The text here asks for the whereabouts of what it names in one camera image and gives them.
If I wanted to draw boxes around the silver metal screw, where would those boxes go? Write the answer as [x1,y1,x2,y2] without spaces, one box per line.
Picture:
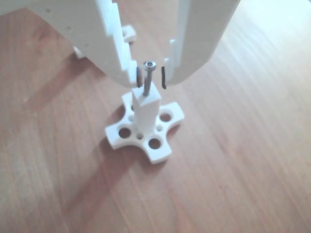
[142,61,157,97]

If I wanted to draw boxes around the white cross-base post stand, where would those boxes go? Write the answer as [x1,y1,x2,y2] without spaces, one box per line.
[73,25,137,60]
[104,86,186,163]

